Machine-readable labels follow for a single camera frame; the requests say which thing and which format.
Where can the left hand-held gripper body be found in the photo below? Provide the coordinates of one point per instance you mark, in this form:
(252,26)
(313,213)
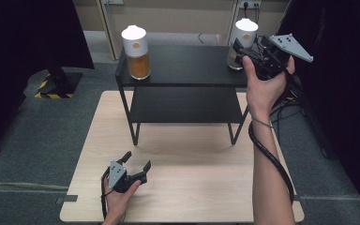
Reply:
(117,175)

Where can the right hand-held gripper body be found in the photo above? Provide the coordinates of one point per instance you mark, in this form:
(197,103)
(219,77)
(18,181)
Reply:
(273,59)

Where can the seasoning jar with beige powder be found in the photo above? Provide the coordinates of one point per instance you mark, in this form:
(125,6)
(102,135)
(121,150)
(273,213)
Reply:
(243,34)

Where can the black two-tier shelf rack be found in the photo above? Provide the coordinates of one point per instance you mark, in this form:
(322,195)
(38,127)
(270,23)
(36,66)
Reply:
(184,65)

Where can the person's left hand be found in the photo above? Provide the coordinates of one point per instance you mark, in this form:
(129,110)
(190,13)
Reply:
(117,201)

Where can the person's right hand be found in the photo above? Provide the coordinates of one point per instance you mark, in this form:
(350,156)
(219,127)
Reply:
(262,93)

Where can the dark tape strip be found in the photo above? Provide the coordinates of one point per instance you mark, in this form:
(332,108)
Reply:
(67,198)

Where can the stand base with striped tape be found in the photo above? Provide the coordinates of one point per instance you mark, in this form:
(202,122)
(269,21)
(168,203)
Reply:
(59,86)

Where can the seasoning jar with orange powder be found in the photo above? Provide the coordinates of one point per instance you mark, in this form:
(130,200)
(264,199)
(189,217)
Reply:
(136,53)

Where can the white wall socket with plugs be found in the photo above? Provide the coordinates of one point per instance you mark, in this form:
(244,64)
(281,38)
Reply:
(250,3)

